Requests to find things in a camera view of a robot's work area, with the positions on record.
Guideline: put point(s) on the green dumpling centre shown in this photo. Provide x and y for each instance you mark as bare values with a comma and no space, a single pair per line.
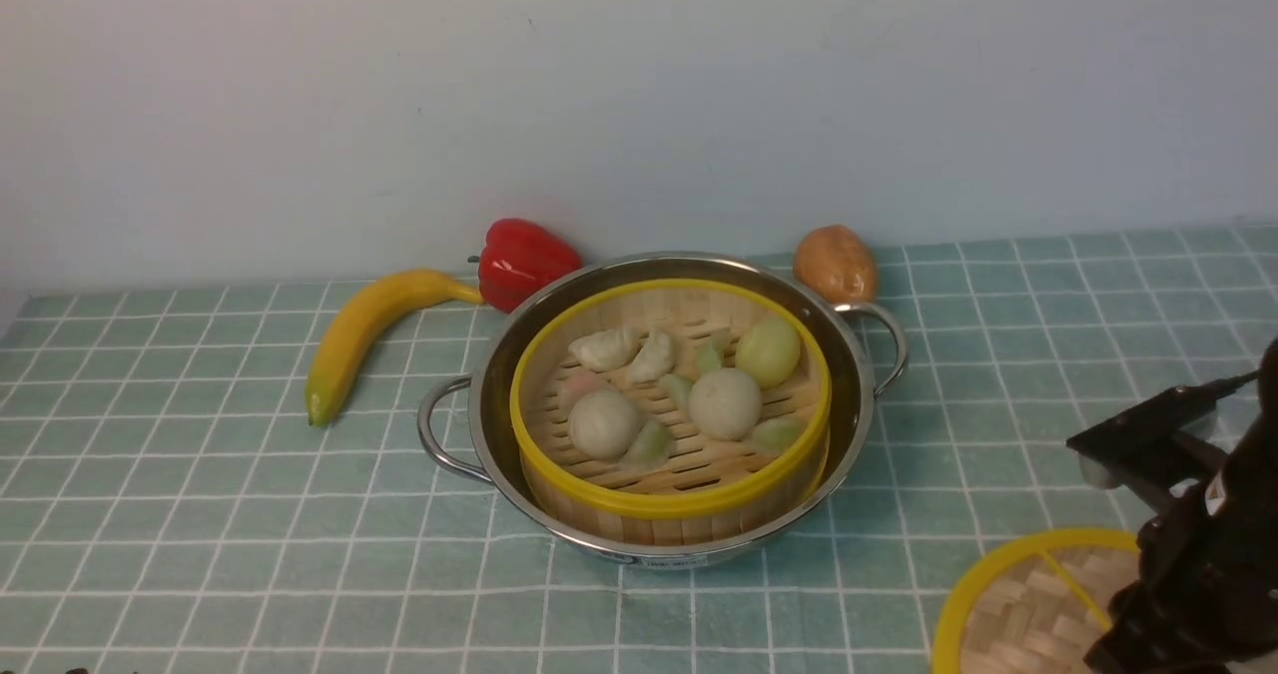
677,389

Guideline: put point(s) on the round white bun right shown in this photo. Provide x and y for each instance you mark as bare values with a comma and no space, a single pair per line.
725,404

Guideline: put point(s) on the yellow-rimmed bamboo steamer basket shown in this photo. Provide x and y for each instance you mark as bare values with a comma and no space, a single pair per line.
708,489

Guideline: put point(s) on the white dumpling right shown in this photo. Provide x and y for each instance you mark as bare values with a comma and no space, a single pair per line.
656,357

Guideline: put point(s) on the green dumpling front right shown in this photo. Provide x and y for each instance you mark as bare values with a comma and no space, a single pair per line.
772,437

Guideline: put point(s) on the round white bun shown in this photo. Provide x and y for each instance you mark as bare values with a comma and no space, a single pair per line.
603,424
725,404

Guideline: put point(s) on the round white bun left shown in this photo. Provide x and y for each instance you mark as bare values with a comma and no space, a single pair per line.
603,424

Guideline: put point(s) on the white dumpling left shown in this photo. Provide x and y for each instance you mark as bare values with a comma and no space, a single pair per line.
606,350

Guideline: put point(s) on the pink dumpling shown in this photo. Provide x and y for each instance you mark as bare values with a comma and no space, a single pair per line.
577,385

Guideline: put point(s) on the green dumpling front left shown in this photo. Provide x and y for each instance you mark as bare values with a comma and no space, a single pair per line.
652,447

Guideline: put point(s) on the stainless steel pot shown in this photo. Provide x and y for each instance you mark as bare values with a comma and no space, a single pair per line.
466,427

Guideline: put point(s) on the red bell pepper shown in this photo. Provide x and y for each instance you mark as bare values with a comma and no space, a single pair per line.
518,259

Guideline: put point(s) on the white dumpling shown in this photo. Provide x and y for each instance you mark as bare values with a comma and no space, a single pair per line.
656,357
606,350

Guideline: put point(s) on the green dumpling back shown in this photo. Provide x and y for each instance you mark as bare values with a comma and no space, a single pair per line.
711,351

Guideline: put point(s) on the yellow-rimmed bamboo steamer lid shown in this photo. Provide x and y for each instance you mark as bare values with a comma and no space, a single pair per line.
1036,604

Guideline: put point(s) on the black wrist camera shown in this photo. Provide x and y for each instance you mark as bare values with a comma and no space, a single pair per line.
1157,448

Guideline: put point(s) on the brown potato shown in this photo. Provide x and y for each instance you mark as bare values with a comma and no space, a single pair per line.
835,263

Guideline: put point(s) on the green dumpling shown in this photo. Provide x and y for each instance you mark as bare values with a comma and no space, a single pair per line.
711,351
772,437
677,389
652,447

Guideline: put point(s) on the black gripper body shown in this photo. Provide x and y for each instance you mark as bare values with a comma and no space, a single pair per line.
1204,595

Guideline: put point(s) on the yellow-green bun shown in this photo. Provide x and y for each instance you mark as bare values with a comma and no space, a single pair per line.
769,352

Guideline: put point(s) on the green checkered tablecloth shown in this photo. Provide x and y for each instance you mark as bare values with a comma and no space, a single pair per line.
167,509

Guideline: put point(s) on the yellow banana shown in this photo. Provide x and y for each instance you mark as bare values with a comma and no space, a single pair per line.
347,341

